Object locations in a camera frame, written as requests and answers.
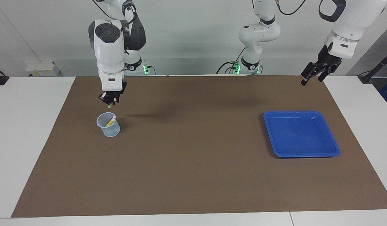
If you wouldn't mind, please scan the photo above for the brown table mat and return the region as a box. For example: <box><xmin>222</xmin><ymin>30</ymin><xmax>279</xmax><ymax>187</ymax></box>
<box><xmin>11</xmin><ymin>75</ymin><xmax>387</xmax><ymax>218</ymax></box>

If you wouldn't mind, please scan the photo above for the white wall power box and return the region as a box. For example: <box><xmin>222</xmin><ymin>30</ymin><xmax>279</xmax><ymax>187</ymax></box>
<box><xmin>25</xmin><ymin>61</ymin><xmax>61</xmax><ymax>77</ymax></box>

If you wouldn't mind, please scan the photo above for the blue plastic tray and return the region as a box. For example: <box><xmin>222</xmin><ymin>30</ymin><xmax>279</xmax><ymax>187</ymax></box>
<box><xmin>263</xmin><ymin>110</ymin><xmax>341</xmax><ymax>158</ymax></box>

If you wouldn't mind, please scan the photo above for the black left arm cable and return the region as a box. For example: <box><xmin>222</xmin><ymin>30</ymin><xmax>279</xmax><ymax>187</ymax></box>
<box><xmin>275</xmin><ymin>0</ymin><xmax>307</xmax><ymax>16</ymax></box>

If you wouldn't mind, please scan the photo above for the black stand pole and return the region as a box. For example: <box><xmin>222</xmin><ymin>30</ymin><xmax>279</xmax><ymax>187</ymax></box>
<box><xmin>358</xmin><ymin>50</ymin><xmax>387</xmax><ymax>84</ymax></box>

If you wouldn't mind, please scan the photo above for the black base cable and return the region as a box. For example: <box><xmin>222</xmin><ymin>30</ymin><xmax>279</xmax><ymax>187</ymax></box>
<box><xmin>216</xmin><ymin>47</ymin><xmax>246</xmax><ymax>75</ymax></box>

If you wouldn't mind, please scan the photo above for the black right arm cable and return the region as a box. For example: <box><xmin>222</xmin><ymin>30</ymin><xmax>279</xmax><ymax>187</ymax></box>
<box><xmin>93</xmin><ymin>0</ymin><xmax>137</xmax><ymax>25</ymax></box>

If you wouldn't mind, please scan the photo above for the translucent plastic cup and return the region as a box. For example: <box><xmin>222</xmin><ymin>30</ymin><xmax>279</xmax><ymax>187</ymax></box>
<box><xmin>96</xmin><ymin>112</ymin><xmax>121</xmax><ymax>137</ymax></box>

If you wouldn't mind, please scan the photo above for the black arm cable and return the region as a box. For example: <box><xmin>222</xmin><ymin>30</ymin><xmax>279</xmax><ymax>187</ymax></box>
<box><xmin>275</xmin><ymin>0</ymin><xmax>307</xmax><ymax>16</ymax></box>
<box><xmin>93</xmin><ymin>0</ymin><xmax>137</xmax><ymax>25</ymax></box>

